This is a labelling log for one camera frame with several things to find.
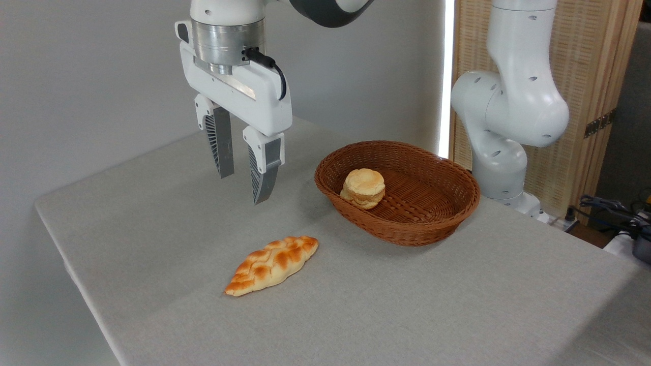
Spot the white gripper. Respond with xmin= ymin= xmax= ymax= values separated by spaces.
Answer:
xmin=175 ymin=20 xmax=293 ymax=205

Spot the braided golden bread loaf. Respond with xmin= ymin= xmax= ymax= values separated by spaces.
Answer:
xmin=224 ymin=235 xmax=319 ymax=297

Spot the round pale bread bun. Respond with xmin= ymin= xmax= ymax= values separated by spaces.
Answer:
xmin=340 ymin=168 xmax=386 ymax=210

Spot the brown wicker oval basket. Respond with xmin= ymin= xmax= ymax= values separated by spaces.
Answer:
xmin=314 ymin=141 xmax=481 ymax=247

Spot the grey tablecloth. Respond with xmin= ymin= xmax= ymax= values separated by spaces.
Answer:
xmin=35 ymin=116 xmax=651 ymax=366

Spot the wooden woven folding screen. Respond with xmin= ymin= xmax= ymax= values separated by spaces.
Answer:
xmin=450 ymin=0 xmax=644 ymax=219

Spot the dark metal screen hinge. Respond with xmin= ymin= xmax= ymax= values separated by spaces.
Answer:
xmin=584 ymin=109 xmax=617 ymax=139

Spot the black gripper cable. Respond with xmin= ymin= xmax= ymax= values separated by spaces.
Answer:
xmin=243 ymin=47 xmax=288 ymax=101

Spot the dark cable bundle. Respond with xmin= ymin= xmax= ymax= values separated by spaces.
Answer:
xmin=566 ymin=194 xmax=651 ymax=240

